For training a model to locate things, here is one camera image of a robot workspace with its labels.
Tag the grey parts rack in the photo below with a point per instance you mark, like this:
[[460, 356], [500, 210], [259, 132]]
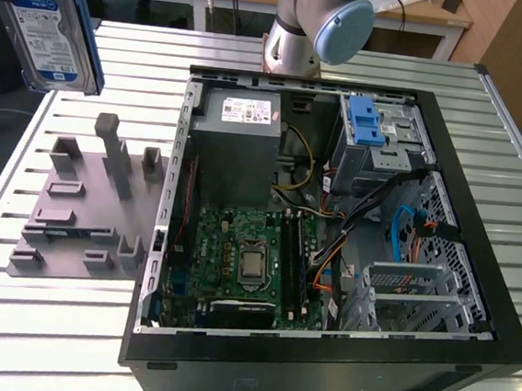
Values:
[[84, 206]]

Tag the small black box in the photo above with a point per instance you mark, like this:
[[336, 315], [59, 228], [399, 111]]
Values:
[[454, 2]]

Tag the silver CPU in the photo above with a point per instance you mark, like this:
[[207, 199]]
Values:
[[253, 264]]

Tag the black PC case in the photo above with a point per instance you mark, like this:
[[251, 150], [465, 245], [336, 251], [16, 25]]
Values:
[[271, 381]]

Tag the grey power supply unit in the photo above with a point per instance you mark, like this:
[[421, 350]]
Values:
[[231, 165]]

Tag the blue plastic latch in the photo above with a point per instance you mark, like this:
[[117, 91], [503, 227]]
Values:
[[365, 122]]

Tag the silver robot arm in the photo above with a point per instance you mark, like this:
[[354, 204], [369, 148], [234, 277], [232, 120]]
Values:
[[294, 46]]

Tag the black RAM slot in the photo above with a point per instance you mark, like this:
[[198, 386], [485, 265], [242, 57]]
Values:
[[287, 262]]

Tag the RAM stick in rack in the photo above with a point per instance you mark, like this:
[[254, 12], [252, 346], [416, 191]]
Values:
[[72, 233]]

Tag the green motherboard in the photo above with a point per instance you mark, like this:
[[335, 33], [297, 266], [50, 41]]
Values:
[[212, 246]]

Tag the metal optical drive cage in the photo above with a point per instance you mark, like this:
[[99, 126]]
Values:
[[383, 170]]

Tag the hard disk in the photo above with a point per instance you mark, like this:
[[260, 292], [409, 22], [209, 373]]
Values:
[[41, 31]]

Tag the black graphics card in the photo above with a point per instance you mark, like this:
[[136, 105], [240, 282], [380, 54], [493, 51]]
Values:
[[240, 313]]

